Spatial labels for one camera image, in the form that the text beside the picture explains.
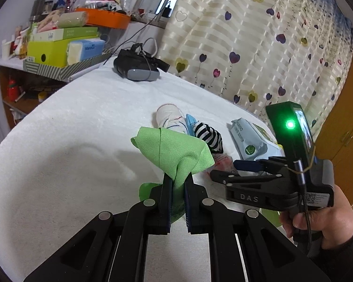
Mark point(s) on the orange plastic tray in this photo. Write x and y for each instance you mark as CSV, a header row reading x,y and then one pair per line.
x,y
106,20

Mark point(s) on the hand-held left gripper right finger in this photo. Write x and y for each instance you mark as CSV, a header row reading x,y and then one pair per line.
x,y
188,208

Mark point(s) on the clear packet with red print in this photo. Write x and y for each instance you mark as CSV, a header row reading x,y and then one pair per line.
x,y
222,161

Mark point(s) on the red toy figure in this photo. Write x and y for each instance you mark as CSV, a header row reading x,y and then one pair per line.
x,y
12,89

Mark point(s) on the person's right forearm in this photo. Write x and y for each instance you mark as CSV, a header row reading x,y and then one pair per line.
x,y
341,258

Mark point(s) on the clutter of small packets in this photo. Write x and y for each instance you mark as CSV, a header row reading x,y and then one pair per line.
x,y
108,3

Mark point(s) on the cream curtain with heart print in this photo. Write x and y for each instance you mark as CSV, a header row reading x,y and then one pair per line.
x,y
238,35

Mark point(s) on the blue tissue pack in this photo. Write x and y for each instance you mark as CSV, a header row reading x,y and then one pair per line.
x,y
88,47

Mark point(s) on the black white striped sock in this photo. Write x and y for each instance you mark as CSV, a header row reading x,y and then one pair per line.
x,y
207,136

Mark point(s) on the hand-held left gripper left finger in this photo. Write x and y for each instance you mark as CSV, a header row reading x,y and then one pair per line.
x,y
161,201

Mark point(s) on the grey black headset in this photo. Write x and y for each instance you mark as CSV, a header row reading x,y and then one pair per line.
x,y
141,73

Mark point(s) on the wooden wardrobe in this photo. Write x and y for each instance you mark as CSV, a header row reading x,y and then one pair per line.
x,y
350,108

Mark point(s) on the glass jar with black lid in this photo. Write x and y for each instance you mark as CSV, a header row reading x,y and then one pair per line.
x,y
38,4

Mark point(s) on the group of small bottles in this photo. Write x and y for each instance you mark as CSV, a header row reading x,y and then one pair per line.
x,y
16,44

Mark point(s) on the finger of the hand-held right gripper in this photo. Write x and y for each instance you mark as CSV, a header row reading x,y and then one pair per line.
x,y
223,176
247,165

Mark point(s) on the pale sock thin stripes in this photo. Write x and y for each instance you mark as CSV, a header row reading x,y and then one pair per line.
x,y
169,116

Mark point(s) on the wooden cabinet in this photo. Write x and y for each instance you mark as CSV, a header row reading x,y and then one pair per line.
x,y
4,100

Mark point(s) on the beige rolled cloth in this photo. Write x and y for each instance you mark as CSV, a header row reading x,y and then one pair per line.
x,y
72,19

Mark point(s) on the lime green carton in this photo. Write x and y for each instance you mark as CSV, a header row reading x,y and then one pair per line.
x,y
47,51

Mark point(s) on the grey striped tray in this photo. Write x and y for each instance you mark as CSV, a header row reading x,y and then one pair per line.
x,y
47,70

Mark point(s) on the pale blue wet wipes pack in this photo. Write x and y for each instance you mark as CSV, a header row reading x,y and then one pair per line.
x,y
247,141

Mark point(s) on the person's right hand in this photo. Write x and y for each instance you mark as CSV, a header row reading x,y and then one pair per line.
x,y
338,217

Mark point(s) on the flat green box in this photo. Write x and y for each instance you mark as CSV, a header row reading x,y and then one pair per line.
x,y
76,32

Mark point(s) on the blue face mask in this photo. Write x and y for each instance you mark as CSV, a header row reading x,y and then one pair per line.
x,y
191,123

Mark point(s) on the bright green cloth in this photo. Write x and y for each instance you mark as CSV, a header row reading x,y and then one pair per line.
x,y
176,152

